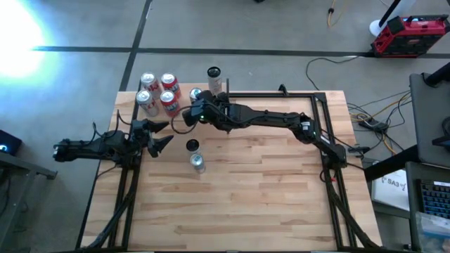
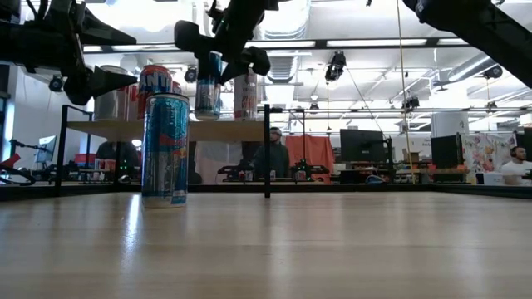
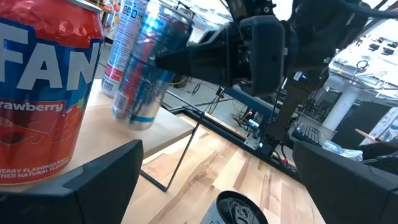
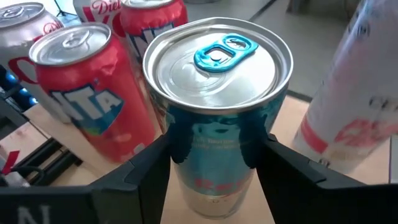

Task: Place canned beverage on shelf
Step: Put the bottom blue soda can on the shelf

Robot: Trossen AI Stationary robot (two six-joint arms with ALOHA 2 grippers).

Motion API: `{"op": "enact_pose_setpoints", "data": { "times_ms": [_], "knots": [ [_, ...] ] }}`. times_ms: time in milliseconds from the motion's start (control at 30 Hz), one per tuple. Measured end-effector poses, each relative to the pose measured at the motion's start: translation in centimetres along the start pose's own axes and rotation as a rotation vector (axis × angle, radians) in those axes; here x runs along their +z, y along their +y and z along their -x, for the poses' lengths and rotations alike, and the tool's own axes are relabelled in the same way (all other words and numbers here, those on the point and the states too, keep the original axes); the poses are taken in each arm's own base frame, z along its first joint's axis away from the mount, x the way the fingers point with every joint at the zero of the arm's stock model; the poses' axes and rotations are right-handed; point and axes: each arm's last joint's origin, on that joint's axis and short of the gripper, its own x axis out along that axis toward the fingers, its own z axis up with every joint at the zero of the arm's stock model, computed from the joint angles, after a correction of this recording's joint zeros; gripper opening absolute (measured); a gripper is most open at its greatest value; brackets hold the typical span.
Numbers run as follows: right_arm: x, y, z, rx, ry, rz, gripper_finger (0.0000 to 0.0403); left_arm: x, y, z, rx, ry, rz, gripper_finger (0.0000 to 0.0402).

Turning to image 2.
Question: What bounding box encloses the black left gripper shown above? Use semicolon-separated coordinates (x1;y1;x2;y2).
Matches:
0;0;139;106

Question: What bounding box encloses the black hanging camera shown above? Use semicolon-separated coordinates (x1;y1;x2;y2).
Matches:
323;50;348;83

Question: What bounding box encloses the tall white Celsius can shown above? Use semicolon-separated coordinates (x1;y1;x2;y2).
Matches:
234;70;259;122

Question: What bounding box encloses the black horizontal frame beam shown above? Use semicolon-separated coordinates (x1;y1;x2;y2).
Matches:
81;37;532;54

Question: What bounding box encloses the white cylindrical column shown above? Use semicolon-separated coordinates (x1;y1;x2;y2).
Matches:
431;110;470;138

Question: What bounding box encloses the blue silver Red Bull can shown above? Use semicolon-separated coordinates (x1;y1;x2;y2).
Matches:
194;51;224;122
140;92;191;210

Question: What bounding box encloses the red angled bar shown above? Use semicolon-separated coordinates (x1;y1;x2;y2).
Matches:
0;152;22;169

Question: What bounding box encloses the thick black cable loop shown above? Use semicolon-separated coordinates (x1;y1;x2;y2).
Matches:
0;164;37;187

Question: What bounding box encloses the white draped cloth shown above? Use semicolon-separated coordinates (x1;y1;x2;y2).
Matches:
195;140;246;184

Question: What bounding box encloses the black articulated stand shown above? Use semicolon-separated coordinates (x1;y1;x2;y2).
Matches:
8;139;47;178

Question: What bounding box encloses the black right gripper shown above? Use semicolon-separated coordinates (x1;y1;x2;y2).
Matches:
173;0;272;86

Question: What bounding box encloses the floral patterned cloth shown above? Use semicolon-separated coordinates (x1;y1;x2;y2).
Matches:
461;132;520;187

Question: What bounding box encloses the wooden shelf black metal frame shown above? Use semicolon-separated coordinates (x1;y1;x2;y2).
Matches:
53;103;272;199

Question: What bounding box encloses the grey computer monitor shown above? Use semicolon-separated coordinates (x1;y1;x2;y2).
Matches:
35;135;58;165

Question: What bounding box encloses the red crate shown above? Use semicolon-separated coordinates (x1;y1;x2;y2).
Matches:
74;153;99;166

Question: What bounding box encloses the orange draped cloth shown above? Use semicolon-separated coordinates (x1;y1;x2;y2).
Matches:
284;134;336;184

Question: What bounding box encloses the black aluminium frame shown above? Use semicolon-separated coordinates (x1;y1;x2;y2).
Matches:
0;182;532;203

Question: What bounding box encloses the black monitor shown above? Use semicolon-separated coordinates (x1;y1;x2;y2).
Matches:
339;128;394;165
431;133;464;170
515;127;532;153

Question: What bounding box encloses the black distant robot rig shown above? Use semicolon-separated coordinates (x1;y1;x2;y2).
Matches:
218;164;259;184
290;159;332;184

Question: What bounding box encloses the person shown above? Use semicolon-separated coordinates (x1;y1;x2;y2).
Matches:
500;145;532;187
252;126;291;179
95;140;141;182

